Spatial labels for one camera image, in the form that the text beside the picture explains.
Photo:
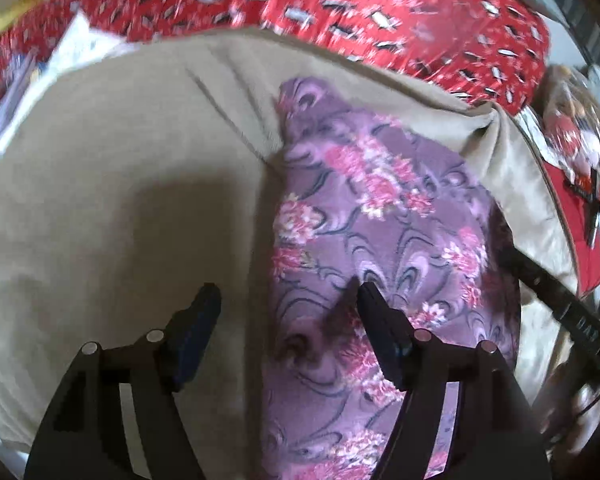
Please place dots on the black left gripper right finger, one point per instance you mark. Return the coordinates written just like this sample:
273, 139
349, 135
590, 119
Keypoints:
494, 434

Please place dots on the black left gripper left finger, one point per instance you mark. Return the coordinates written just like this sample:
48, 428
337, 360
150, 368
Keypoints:
82, 436

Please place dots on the purple floral shirt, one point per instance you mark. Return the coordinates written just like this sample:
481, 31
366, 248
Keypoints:
367, 200

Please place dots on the person right hand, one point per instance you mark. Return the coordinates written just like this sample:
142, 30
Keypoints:
569, 410

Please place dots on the plastic bag with toys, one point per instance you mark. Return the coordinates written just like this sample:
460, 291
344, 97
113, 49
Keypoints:
569, 102

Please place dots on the beige fleece blanket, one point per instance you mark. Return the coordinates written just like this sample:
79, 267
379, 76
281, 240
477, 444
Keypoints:
136, 180

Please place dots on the red penguin pattern quilt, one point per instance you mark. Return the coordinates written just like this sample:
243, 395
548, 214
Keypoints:
476, 49

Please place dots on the white paper sheets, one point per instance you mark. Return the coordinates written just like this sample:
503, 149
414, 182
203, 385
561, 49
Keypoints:
81, 45

